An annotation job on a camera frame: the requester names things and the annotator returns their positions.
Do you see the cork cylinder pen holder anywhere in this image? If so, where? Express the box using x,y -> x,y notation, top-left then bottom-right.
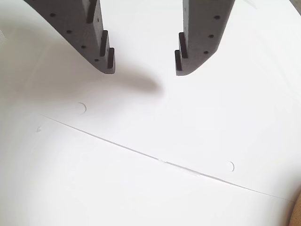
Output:
285,188 -> 301,226

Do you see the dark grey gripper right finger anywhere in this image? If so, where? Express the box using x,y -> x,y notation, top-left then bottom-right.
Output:
174,0 -> 235,76

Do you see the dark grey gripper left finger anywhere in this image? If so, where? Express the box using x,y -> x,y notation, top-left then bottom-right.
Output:
23,0 -> 116,75

